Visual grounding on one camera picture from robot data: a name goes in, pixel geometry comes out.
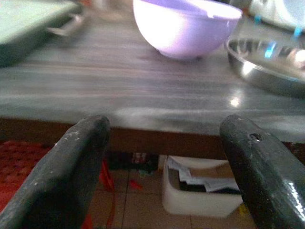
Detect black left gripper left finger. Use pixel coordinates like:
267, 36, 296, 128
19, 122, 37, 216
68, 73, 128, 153
0, 114, 111, 229

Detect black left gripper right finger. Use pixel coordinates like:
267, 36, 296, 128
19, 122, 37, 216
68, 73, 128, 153
219, 114, 305, 229

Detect red stool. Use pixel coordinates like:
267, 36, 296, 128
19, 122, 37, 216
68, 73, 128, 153
0, 140, 58, 213

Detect white plastic bin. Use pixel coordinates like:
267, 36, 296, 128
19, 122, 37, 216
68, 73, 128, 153
162, 155, 244, 218

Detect steel plate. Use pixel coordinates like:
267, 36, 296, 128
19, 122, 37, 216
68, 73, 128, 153
225, 38, 305, 98

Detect grey marble counter table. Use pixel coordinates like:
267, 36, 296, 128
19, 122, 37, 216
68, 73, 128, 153
0, 9, 305, 160

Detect white kitchen machine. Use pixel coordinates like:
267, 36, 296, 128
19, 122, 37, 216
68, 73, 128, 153
249, 0, 305, 31

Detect purple plastic bowl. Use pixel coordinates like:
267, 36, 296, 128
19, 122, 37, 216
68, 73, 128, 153
132, 0, 243, 60

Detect grey tray with handle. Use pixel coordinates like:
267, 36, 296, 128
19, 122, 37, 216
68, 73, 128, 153
0, 0, 86, 67

